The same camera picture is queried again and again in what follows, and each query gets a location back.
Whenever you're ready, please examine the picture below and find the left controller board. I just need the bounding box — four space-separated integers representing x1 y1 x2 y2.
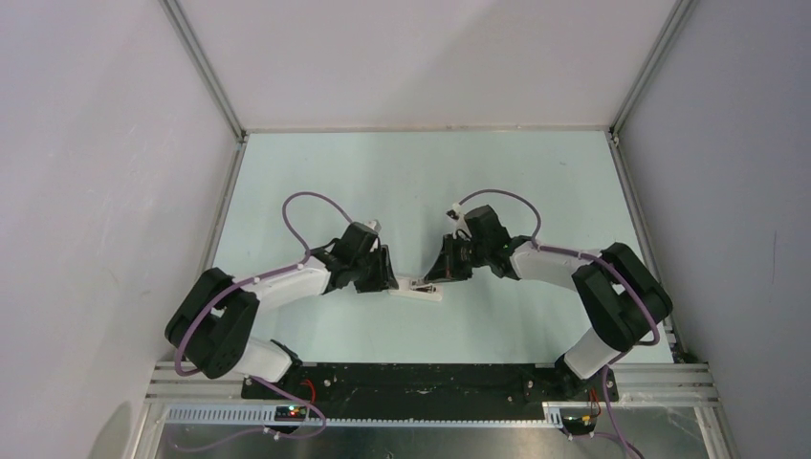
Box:
274 405 309 422

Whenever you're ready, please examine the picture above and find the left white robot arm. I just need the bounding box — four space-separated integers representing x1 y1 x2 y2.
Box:
164 222 399 399

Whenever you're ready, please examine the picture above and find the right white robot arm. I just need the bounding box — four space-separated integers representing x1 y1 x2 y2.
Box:
423 206 673 400

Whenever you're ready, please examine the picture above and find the grey slotted cable duct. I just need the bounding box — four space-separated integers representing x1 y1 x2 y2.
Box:
164 404 565 429

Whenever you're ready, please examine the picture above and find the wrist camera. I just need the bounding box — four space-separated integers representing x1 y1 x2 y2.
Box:
362 220 382 238
446 203 471 240

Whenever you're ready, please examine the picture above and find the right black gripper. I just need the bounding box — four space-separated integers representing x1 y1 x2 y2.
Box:
426 233 490 284

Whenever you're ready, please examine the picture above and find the controller board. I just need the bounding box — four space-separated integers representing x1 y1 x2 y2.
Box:
560 415 597 437
274 405 309 422

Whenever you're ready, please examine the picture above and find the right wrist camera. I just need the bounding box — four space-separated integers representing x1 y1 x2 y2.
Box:
446 203 471 240

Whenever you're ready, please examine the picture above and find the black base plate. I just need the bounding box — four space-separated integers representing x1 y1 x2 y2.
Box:
274 362 602 403

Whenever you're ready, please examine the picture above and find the white battery cover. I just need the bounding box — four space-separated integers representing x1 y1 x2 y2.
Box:
409 281 439 295

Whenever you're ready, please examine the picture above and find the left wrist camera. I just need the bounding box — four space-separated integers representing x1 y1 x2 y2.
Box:
362 220 382 238

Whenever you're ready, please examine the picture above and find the right controller board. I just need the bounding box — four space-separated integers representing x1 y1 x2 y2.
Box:
560 415 597 437

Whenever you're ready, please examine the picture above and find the white remote control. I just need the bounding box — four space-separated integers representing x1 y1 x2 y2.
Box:
387 276 443 302

